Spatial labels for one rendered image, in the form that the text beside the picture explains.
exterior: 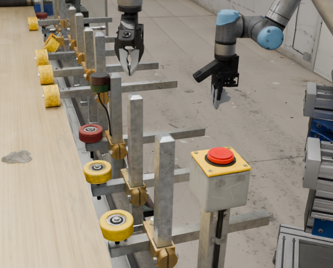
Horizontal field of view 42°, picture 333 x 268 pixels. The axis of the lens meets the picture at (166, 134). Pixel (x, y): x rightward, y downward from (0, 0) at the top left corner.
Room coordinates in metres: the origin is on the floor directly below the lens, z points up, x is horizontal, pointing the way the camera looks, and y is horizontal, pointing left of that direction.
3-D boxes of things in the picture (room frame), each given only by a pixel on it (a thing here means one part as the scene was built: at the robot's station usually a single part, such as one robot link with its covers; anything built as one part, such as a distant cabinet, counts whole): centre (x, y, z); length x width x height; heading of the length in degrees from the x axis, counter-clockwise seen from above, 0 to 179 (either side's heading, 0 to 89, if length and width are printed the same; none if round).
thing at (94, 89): (1.27, 0.21, 1.07); 0.06 x 0.06 x 0.02
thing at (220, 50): (1.52, -0.20, 1.13); 0.08 x 0.08 x 0.05
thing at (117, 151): (1.31, 0.18, 0.85); 0.13 x 0.06 x 0.05; 19
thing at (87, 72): (1.78, 0.34, 0.95); 0.13 x 0.06 x 0.05; 19
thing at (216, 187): (0.57, -0.08, 1.18); 0.07 x 0.07 x 0.08; 19
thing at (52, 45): (2.23, 0.62, 0.93); 0.09 x 0.08 x 0.09; 109
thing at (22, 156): (1.10, 0.44, 0.91); 0.09 x 0.07 x 0.02; 102
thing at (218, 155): (0.57, -0.08, 1.22); 0.04 x 0.04 x 0.02
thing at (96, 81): (1.27, 0.21, 1.10); 0.06 x 0.06 x 0.02
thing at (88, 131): (1.30, 0.26, 0.85); 0.08 x 0.08 x 0.11
